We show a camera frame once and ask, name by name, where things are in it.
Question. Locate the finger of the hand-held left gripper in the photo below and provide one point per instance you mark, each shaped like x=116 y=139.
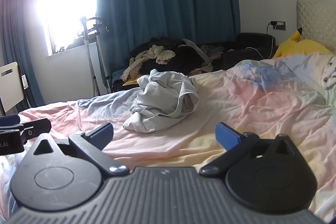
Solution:
x=9 y=119
x=36 y=127

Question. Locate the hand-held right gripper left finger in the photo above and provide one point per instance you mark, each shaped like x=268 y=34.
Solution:
x=101 y=134

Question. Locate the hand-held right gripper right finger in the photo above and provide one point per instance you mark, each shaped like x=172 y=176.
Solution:
x=227 y=137

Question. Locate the white garment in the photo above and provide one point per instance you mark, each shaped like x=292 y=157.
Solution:
x=157 y=98

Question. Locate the small white box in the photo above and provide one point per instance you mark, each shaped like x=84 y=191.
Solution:
x=25 y=82

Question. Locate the pastel bed sheet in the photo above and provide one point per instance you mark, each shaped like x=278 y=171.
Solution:
x=262 y=108

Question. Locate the yellow cloth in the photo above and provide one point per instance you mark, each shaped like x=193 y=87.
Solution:
x=131 y=82

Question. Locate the garment steamer stand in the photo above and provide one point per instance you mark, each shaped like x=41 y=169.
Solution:
x=89 y=64

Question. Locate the grey pink garment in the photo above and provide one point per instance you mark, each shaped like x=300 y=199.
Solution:
x=212 y=50

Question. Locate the cream knitted scarf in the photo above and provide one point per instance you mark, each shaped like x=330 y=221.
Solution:
x=157 y=52

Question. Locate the black sofa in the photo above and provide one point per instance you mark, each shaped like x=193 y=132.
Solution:
x=252 y=40

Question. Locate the yellow plush toy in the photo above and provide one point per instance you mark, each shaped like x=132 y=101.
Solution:
x=302 y=47

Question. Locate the white patterned cloth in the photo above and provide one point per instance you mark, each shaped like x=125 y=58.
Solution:
x=329 y=74

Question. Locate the beige quilted headboard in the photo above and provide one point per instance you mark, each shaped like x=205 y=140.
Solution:
x=317 y=19

